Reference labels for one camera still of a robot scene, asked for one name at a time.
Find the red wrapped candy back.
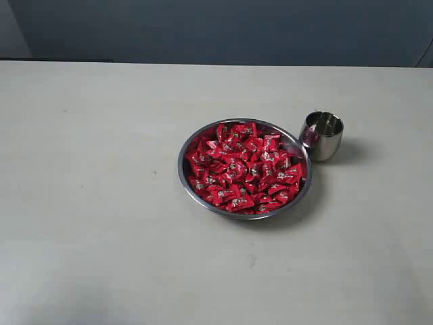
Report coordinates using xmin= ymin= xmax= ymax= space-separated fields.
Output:
xmin=231 ymin=122 xmax=257 ymax=139

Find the red wrapped candy right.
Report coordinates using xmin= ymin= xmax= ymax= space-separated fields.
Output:
xmin=275 ymin=163 xmax=303 ymax=185

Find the red wrapped candy front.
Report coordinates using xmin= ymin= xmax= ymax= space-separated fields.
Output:
xmin=226 ymin=194 xmax=255 ymax=213

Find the red wrapped candy front-left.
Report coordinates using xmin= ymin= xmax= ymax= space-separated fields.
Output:
xmin=210 ymin=185 xmax=241 ymax=207

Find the round steel bowl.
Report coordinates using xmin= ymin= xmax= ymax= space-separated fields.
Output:
xmin=177 ymin=118 xmax=312 ymax=221

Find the small steel cup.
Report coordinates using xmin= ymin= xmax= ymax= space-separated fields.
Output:
xmin=298 ymin=111 xmax=344 ymax=162

